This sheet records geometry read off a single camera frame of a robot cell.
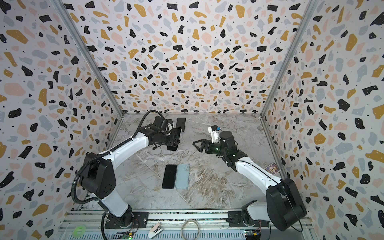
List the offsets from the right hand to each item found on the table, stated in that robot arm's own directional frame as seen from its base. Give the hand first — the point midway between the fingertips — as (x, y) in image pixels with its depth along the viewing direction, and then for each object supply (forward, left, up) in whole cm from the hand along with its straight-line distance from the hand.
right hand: (195, 142), depth 79 cm
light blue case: (-10, +8, -23) cm, 26 cm away
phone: (-11, +16, -22) cm, 29 cm away
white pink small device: (-37, +18, -18) cm, 45 cm away
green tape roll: (-38, +54, -20) cm, 69 cm away
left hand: (+7, +13, -6) cm, 16 cm away
